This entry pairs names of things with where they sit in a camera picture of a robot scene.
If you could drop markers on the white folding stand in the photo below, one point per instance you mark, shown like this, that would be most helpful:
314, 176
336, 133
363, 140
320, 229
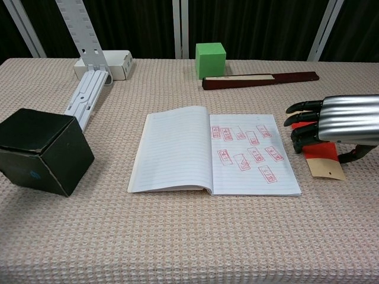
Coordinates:
86, 88

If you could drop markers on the black pleated curtain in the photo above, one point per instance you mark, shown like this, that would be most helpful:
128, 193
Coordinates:
133, 23

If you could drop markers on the white slanted partition post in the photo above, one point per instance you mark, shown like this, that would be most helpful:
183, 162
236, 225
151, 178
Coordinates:
325, 29
25, 29

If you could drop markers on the yellow cream lined notebook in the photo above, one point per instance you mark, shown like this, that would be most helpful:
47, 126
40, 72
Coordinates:
177, 148

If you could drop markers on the dark red folded fan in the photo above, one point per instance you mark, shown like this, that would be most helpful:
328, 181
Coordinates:
254, 80

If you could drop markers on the beige waffle tablecloth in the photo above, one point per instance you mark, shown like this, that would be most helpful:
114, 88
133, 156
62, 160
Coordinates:
189, 236

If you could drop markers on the white upright partition post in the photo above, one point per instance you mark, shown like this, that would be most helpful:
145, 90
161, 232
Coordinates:
180, 26

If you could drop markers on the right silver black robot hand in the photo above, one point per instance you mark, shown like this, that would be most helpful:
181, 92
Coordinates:
349, 118

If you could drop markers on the black cardboard box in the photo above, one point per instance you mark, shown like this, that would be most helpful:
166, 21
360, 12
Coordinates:
44, 148

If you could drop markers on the green cube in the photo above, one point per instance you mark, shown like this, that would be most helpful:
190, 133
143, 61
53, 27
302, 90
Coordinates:
210, 60

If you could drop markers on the small white box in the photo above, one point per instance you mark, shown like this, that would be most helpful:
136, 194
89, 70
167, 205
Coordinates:
118, 63

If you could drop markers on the red and tan bookmark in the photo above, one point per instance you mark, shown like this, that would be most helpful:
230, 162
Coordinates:
324, 168

